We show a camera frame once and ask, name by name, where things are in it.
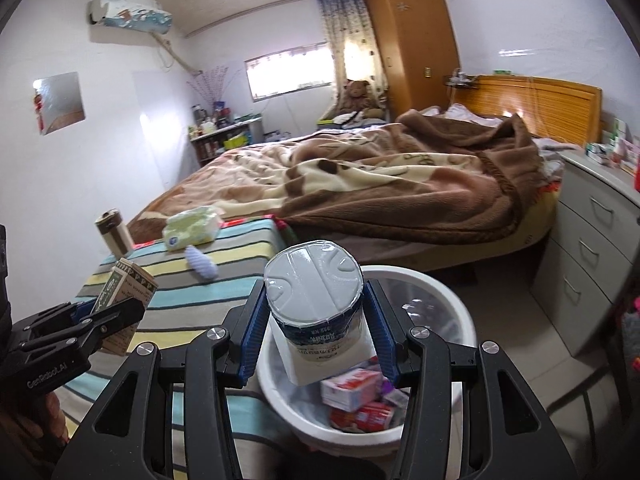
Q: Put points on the pink object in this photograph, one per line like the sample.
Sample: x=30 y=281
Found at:
x=631 y=330

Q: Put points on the patterned curtain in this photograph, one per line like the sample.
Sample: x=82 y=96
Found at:
x=350 y=35

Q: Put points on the brown teddy bear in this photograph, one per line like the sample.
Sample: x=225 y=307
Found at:
x=360 y=97

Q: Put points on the green drink carton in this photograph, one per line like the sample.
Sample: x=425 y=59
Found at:
x=130 y=285

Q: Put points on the cluster of small boxes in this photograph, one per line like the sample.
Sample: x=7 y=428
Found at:
x=615 y=147

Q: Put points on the person's left hand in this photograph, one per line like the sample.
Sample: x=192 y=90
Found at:
x=52 y=415

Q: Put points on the wall mirror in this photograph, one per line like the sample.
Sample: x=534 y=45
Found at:
x=60 y=102

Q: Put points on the green tissue pack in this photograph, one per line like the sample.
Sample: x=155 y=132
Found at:
x=192 y=227

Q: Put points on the wooden headboard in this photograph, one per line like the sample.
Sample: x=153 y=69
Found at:
x=550 y=110

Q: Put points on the striped cloth table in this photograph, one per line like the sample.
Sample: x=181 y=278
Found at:
x=200 y=285

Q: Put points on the white box with purple end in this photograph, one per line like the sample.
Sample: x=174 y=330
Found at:
x=390 y=387

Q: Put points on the white foam net sleeve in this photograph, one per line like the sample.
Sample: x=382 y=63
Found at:
x=200 y=262

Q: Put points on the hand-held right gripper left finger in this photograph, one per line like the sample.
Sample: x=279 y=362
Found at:
x=250 y=332

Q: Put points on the brown patterned blanket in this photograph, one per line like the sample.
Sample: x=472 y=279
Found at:
x=375 y=185

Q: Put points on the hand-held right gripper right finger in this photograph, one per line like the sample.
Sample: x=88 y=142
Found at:
x=384 y=332

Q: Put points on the white yogurt cup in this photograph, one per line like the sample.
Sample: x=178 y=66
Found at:
x=315 y=310

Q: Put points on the grey drawer nightstand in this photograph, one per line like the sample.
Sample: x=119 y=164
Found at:
x=575 y=240

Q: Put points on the dried branch decoration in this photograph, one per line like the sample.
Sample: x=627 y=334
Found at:
x=212 y=82

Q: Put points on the window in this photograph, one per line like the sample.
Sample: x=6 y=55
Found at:
x=290 y=75

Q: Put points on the orange wooden wardrobe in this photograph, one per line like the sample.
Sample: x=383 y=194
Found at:
x=410 y=35

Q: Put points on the beige and brown thermos cup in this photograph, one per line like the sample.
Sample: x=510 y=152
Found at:
x=116 y=232

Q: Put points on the red strawberry drink carton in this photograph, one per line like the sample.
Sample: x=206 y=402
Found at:
x=350 y=387

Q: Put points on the cluttered shelf unit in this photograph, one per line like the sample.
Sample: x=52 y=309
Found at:
x=220 y=142

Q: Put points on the covered wall air conditioner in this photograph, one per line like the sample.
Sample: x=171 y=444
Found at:
x=130 y=12

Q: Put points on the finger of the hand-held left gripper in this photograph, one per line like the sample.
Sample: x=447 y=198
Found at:
x=55 y=317
x=110 y=322

